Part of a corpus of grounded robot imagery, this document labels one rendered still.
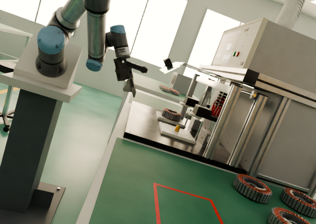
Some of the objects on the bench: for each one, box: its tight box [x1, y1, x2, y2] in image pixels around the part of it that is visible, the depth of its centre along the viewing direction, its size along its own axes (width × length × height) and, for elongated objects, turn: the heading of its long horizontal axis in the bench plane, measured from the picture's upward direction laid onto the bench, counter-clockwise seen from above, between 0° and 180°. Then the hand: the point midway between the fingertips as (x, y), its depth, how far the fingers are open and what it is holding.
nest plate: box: [156, 111, 185, 128], centre depth 129 cm, size 15×15×1 cm
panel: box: [203, 80, 282, 172], centre depth 118 cm, size 1×66×30 cm, turn 121°
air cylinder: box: [189, 116, 204, 131], centre depth 130 cm, size 5×8×6 cm
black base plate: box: [123, 101, 245, 174], centre depth 118 cm, size 47×64×2 cm
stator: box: [280, 188, 316, 217], centre depth 77 cm, size 11×11×4 cm
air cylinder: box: [199, 128, 212, 146], centre depth 107 cm, size 5×8×6 cm
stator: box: [161, 108, 182, 121], centre depth 129 cm, size 11×11×4 cm
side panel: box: [245, 96, 316, 199], centre depth 88 cm, size 28×3×32 cm, turn 31°
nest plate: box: [159, 121, 196, 144], centre depth 105 cm, size 15×15×1 cm
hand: (135, 93), depth 125 cm, fingers open, 6 cm apart
